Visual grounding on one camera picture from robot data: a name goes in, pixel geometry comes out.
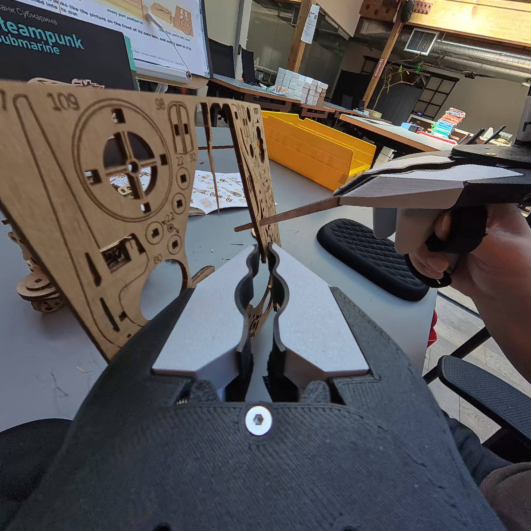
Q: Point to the person's right hand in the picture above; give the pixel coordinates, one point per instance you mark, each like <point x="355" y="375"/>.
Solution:
<point x="506" y="257"/>

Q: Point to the grey-topped desk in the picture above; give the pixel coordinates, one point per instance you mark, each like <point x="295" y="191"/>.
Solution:
<point x="394" y="130"/>
<point x="257" y="93"/>

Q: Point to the yellow plastic bin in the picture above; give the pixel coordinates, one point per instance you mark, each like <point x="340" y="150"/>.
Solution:
<point x="315" y="149"/>

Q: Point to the black quilted wrist rest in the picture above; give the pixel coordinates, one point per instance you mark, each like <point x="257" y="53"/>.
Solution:
<point x="365" y="257"/>

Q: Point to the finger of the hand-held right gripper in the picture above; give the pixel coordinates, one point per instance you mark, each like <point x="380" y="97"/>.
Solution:
<point x="415" y="162"/>
<point x="406" y="191"/>

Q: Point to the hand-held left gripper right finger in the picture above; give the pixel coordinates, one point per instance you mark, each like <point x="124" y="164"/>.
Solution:
<point x="319" y="332"/>

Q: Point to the silver ventilation duct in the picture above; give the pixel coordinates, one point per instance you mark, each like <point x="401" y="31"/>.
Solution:
<point x="481" y="58"/>

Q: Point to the thin wooden stick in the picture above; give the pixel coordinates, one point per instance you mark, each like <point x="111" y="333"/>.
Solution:
<point x="290" y="213"/>

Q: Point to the white instruction poster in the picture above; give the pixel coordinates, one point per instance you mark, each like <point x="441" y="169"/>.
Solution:
<point x="174" y="49"/>

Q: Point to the stack of white boxes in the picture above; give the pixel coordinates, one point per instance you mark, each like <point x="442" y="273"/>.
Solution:
<point x="300" y="85"/>

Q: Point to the wooden parts sheet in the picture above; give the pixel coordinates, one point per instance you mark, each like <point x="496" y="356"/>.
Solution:
<point x="62" y="186"/>

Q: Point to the black model kit box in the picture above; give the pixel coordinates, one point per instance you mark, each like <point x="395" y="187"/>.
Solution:
<point x="62" y="62"/>

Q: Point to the black chair armrest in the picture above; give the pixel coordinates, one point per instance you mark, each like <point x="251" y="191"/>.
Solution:
<point x="489" y="398"/>

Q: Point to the partly built wooden model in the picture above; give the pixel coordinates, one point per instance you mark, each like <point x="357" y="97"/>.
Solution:
<point x="41" y="290"/>

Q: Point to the wooden post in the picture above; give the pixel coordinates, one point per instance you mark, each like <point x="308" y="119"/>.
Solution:
<point x="383" y="54"/>
<point x="300" y="54"/>

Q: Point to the stack of colourful boxes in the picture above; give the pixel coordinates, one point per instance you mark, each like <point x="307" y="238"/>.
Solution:
<point x="446" y="122"/>

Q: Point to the instruction booklet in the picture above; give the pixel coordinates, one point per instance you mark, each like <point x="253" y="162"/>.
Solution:
<point x="230" y="193"/>

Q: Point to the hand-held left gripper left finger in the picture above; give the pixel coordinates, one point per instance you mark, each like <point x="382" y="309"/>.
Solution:
<point x="203" y="332"/>

